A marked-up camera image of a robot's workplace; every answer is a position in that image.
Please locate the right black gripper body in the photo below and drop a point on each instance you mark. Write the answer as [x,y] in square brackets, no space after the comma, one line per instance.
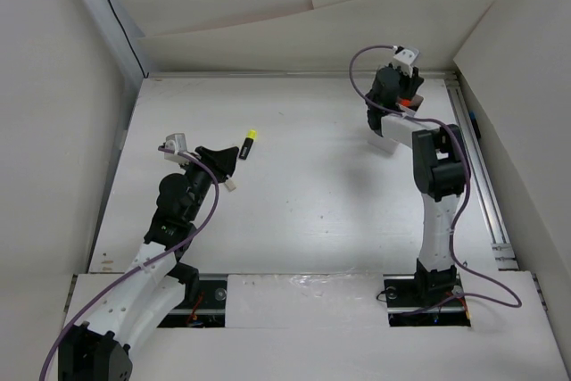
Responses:
[407,83]

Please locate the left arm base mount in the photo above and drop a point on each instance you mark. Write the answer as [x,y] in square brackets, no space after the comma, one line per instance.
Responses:
[208,310]

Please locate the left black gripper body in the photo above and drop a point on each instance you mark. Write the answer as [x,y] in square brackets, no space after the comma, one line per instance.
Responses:
[200,178]

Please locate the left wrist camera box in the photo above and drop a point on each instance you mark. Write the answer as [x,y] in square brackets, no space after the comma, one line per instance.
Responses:
[174,145]

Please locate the white divided pen holder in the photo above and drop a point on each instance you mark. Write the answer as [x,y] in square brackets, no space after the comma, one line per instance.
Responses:
[388,133]

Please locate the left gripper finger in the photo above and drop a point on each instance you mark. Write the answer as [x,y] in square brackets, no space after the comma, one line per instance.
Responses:
[223,170]
[218,157]

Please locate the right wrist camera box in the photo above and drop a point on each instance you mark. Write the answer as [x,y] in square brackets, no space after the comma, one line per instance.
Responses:
[405,58]

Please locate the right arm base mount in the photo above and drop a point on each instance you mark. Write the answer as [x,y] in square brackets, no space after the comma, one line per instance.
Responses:
[407,306]

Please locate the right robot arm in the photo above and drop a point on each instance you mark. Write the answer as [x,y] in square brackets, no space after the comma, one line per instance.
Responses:
[438,156]

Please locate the blue highlighter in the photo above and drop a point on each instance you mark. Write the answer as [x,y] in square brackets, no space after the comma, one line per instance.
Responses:
[475,125]

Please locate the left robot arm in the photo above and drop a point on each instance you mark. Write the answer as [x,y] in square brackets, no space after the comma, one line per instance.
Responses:
[101,341]

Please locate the yellow highlighter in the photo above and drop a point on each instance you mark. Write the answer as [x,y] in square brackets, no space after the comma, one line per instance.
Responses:
[247,144]

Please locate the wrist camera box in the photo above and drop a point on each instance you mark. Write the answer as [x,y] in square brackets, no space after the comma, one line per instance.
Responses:
[405,58]
[174,145]

